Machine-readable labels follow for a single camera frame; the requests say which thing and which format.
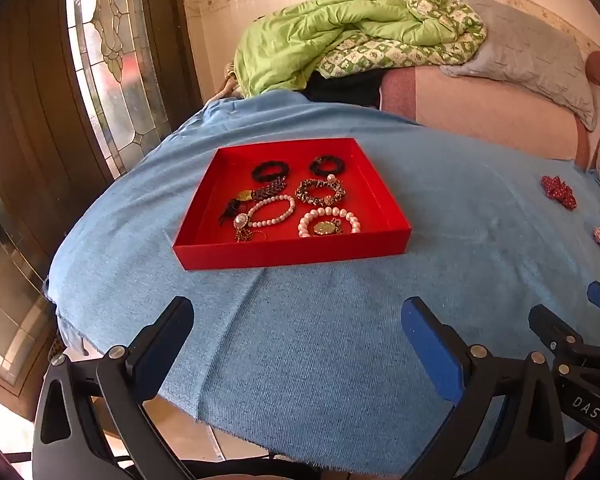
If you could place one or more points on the black satin scrunchie with bead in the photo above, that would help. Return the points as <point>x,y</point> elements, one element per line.
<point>314,166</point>

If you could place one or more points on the stained glass door panel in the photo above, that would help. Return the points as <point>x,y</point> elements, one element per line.
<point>110,60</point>

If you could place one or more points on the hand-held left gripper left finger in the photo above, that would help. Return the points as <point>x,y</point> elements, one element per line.
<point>166,347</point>

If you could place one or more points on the green comforter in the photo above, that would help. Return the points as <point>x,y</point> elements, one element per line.
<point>290,45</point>

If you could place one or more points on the red bow hair clip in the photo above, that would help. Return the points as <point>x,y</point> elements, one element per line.
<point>557,191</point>

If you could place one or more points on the black braided scrunchie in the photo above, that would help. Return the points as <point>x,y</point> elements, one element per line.
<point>256,172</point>

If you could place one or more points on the wooden door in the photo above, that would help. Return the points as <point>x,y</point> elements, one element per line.
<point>25,85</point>

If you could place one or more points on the beige knotted cloth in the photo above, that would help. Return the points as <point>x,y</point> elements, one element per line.
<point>232,80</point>

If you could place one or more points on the pink mattress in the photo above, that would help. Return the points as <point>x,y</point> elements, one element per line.
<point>480,110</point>

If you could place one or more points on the leopard print scrunchie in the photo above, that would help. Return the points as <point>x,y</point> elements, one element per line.
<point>302,192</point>

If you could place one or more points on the blue cloth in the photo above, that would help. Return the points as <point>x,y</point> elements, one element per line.
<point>330,335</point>

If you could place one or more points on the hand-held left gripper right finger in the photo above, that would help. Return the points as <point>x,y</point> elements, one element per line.
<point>430,347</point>

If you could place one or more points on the red tray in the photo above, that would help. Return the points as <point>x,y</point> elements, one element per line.
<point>280,249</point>

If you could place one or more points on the bevelled glass side panel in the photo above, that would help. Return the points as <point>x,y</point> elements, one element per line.
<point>5,280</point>

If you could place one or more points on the grey pillow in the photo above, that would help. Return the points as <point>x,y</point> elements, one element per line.
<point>525,55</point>

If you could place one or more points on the black cloth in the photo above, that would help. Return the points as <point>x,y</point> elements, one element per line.
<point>340,90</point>

